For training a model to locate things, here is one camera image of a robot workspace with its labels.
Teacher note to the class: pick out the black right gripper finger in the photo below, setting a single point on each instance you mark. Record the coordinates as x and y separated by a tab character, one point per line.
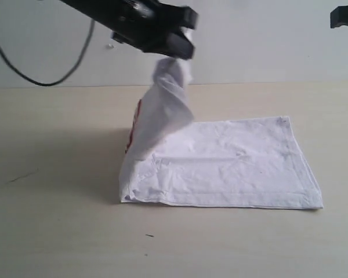
339	17

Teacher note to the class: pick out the white t-shirt red lettering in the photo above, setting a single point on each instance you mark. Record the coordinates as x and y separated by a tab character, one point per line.
173	160

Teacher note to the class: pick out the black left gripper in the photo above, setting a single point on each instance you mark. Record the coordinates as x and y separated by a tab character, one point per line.
145	25

